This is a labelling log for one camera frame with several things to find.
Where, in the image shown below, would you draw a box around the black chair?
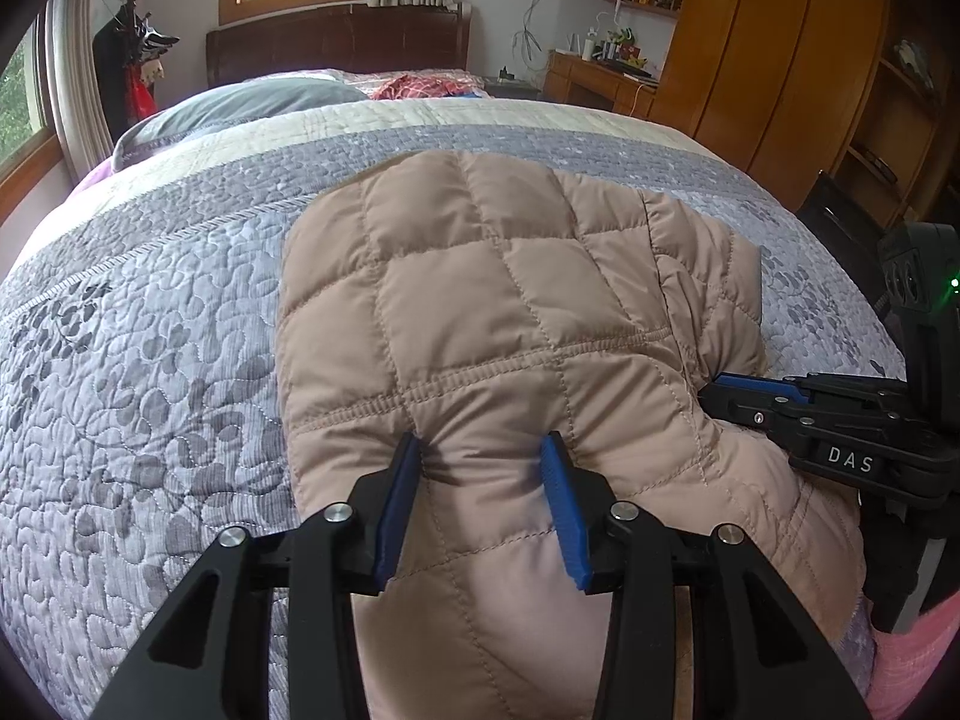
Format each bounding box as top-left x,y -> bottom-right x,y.
795,171 -> 901,301

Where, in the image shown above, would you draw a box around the grey quilted bedspread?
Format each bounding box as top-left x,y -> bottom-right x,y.
0,97 -> 912,720

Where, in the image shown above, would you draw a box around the red hanging garment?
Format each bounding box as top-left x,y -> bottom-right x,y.
124,64 -> 155,121

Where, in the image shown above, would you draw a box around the wooden desk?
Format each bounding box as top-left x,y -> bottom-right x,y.
544,49 -> 661,117

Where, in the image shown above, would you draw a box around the purple blanket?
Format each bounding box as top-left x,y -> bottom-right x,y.
71,157 -> 125,200

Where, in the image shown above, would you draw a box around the person's pink trousers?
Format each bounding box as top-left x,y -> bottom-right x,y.
862,592 -> 960,720

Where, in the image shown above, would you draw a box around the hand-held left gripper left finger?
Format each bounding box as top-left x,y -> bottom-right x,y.
88,431 -> 422,720

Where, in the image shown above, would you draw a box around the wide wooden-framed window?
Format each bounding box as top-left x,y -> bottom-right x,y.
0,15 -> 65,222

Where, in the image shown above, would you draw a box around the grey pillow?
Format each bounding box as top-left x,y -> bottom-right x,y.
112,79 -> 368,170

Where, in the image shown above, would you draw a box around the dark wooden headboard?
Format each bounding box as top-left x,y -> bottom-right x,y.
206,4 -> 472,87

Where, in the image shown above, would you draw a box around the red plaid cloth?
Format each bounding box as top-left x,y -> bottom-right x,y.
371,71 -> 477,100

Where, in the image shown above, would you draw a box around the black hanging garment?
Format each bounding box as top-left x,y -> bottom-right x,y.
94,15 -> 132,158

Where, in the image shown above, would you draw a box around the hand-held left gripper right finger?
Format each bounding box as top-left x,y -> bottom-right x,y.
540,431 -> 871,720

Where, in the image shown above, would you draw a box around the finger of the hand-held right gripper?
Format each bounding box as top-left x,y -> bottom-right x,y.
711,371 -> 812,407
699,386 -> 802,442

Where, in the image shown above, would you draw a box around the white hanging cable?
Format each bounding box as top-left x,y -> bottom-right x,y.
511,0 -> 560,61

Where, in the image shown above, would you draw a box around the wooden wardrobe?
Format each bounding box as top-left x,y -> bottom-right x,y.
649,0 -> 960,226

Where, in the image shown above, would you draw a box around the beige quilted jacket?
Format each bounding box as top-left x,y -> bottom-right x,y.
274,150 -> 875,720

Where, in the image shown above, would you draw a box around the striped cap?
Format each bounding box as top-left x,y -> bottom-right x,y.
135,22 -> 181,53

